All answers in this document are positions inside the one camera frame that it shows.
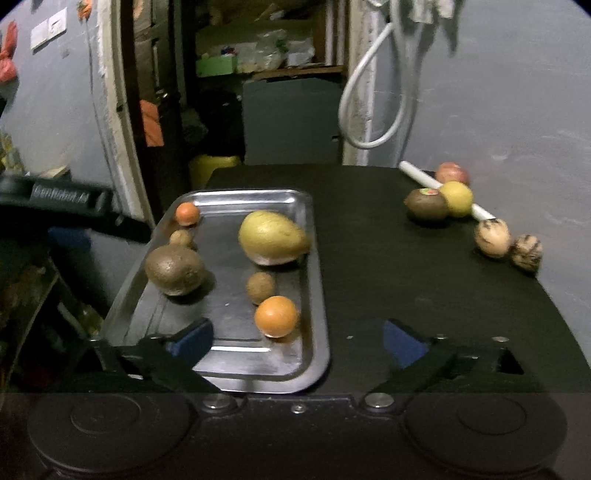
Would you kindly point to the clear plastic bags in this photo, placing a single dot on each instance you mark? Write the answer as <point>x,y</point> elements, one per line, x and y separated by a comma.
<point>272,50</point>

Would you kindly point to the beige counter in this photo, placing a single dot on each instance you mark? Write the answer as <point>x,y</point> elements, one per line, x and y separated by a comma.
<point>51,173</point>

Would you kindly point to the white rag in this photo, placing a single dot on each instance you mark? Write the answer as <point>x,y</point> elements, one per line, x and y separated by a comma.
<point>438,11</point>

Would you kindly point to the green box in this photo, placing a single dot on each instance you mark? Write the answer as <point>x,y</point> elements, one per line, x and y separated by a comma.
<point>216,65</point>

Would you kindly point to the red apple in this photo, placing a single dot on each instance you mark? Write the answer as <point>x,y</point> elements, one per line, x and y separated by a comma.
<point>451,173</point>

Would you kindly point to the yellow lemon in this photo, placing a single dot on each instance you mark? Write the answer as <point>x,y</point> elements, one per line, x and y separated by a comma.
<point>457,199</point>

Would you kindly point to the small orange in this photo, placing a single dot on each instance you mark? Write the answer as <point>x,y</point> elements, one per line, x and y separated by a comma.
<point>276,316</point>
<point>187,214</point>

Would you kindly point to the wooden board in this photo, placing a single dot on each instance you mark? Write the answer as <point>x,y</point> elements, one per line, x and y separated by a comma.
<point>300,72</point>

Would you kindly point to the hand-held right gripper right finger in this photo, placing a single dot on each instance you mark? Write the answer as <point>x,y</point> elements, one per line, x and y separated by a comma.
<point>401,345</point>

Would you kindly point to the metal tray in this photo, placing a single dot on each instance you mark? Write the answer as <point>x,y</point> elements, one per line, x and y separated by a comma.
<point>226,323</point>

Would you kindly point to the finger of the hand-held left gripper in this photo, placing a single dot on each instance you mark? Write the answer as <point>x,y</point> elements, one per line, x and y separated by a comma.
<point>69,237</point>
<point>131,226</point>

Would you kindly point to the small brown kiwi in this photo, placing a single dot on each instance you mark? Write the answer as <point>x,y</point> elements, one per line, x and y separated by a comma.
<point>181,239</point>
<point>260,288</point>

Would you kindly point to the white switch plate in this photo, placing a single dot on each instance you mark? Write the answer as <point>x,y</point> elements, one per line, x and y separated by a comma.
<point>48,28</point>

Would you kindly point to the dark striped pepino melon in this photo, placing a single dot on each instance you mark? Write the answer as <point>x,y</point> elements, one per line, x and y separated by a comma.
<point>526,253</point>

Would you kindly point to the large brown kiwi with sticker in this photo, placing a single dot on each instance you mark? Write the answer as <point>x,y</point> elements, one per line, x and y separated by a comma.
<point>425,206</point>

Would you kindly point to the large yellow pear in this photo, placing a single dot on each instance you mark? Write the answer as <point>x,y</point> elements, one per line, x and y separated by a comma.
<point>272,237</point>

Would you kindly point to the orange cloth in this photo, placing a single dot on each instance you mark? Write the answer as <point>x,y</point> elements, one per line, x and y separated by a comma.
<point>151,122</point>

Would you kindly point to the red plastic bag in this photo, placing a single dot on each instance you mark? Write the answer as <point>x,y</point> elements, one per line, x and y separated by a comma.
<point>7,55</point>

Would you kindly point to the white rod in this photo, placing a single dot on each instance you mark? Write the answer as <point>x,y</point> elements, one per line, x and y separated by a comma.
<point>415,173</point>

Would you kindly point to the pale striped pepino melon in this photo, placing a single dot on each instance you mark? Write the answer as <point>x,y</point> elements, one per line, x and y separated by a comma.
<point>493,238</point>

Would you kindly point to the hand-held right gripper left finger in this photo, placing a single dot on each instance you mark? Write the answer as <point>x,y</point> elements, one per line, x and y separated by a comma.
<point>191,342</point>

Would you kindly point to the plain large brown kiwi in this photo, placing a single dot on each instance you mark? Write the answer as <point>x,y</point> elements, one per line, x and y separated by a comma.
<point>175,270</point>

